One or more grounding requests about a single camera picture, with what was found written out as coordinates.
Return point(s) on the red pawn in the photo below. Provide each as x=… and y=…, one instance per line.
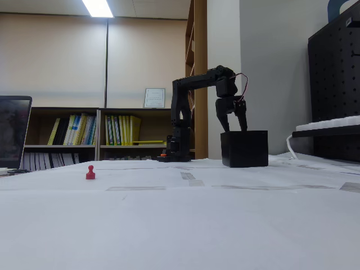
x=90, y=175

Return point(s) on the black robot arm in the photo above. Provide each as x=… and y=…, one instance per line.
x=180, y=112

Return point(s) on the black box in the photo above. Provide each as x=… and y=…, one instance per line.
x=244, y=149

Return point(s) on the clear tape strip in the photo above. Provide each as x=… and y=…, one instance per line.
x=196, y=183
x=270, y=187
x=187, y=176
x=135, y=188

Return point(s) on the tall wooden bookshelf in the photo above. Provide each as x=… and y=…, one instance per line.
x=200, y=42

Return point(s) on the framed white certificate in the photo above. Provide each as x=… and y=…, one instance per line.
x=154, y=98

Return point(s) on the wide yellow binder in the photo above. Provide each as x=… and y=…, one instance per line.
x=135, y=128

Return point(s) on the white power strip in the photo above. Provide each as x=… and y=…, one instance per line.
x=332, y=122

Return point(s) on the low wooden bookshelf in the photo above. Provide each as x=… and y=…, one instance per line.
x=126, y=110
x=64, y=109

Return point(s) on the black pegboard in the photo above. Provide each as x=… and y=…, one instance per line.
x=334, y=84

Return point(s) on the white paper table cover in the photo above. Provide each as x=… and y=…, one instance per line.
x=180, y=225

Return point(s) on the light blue book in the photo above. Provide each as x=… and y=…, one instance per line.
x=90, y=130

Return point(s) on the dark blue rounded object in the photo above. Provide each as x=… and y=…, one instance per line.
x=333, y=11

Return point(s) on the yellow blue book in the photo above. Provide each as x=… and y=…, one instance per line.
x=80, y=129

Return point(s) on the yellow white book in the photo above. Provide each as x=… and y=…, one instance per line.
x=71, y=130

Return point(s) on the ceiling light panel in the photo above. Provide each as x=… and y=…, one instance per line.
x=97, y=8

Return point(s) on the black book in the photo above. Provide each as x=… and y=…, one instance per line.
x=61, y=132

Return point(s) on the thin yellow book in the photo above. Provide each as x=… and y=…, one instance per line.
x=54, y=131

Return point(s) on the row of white binders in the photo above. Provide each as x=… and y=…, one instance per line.
x=36, y=161

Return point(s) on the laptop screen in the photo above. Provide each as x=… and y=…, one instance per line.
x=12, y=132

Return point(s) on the black shelf rail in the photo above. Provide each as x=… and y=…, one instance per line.
x=323, y=134

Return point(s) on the black wall conduit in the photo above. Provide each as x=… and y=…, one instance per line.
x=107, y=62

